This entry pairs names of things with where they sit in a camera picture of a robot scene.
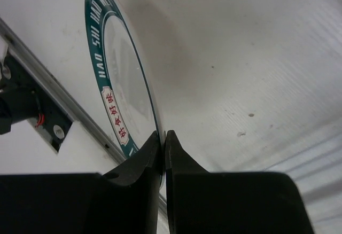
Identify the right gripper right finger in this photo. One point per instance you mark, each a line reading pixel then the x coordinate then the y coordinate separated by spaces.
pixel 199 201

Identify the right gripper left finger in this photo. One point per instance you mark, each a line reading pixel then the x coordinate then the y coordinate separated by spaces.
pixel 124 200

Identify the white plate teal rim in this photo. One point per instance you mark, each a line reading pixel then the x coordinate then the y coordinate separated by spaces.
pixel 121 75

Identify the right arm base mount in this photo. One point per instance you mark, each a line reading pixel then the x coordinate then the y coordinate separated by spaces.
pixel 22 98

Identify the metal rail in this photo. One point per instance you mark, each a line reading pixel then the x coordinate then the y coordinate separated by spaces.
pixel 105 151

